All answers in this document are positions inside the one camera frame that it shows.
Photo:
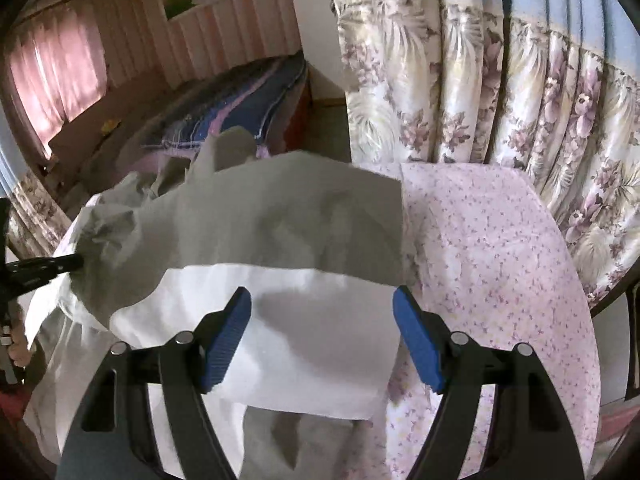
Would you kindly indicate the blue floral curtain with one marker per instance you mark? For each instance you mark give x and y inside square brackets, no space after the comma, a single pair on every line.
[32,210]
[480,75]

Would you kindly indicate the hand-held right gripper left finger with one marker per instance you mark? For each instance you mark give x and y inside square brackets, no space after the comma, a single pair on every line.
[227,340]

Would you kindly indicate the person's left hand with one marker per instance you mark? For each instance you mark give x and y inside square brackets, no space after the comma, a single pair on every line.
[20,352]

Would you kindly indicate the white wardrobe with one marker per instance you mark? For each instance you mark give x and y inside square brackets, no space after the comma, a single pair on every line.
[315,35]

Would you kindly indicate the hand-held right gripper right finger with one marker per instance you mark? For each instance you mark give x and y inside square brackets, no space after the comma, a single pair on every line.
[417,345]

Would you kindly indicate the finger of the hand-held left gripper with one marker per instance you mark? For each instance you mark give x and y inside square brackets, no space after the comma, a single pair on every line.
[47,267]

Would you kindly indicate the pink floral bed sheet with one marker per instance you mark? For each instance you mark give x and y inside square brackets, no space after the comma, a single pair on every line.
[500,270]

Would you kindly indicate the pink window curtain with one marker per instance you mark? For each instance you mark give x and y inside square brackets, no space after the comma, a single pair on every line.
[55,70]

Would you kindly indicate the dark frame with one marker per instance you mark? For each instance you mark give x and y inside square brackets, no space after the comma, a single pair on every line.
[634,350]

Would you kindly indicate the striped blue pink blanket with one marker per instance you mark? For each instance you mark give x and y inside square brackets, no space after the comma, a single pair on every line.
[235,105]

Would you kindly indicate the grey white large garment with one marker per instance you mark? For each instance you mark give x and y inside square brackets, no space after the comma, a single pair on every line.
[280,220]

